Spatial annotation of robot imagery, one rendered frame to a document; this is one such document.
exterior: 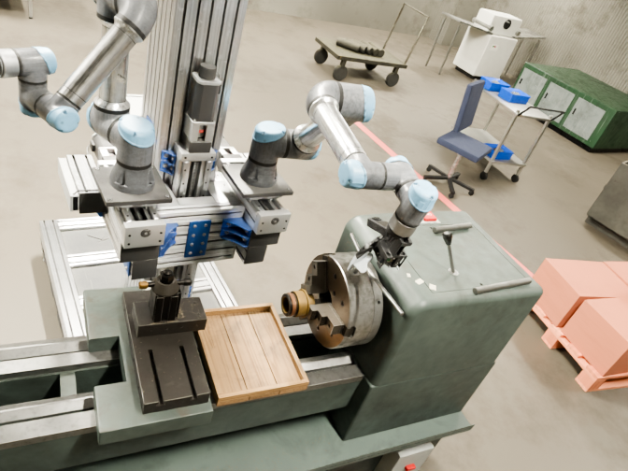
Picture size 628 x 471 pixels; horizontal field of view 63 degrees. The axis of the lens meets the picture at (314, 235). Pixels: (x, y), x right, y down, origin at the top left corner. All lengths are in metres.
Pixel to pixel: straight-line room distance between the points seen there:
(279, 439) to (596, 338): 2.45
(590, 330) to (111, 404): 3.10
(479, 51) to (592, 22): 2.15
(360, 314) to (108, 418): 0.76
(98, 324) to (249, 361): 0.48
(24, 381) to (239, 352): 0.62
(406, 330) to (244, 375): 0.53
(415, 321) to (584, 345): 2.40
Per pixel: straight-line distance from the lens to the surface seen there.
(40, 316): 3.04
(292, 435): 2.03
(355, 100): 1.66
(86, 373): 1.73
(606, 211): 6.12
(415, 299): 1.62
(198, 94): 1.88
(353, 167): 1.31
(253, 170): 2.02
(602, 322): 3.82
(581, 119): 8.90
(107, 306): 1.77
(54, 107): 1.61
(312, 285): 1.67
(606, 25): 11.10
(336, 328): 1.62
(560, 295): 3.99
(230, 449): 1.95
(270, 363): 1.74
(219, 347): 1.75
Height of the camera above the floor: 2.19
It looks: 34 degrees down
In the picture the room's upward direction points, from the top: 19 degrees clockwise
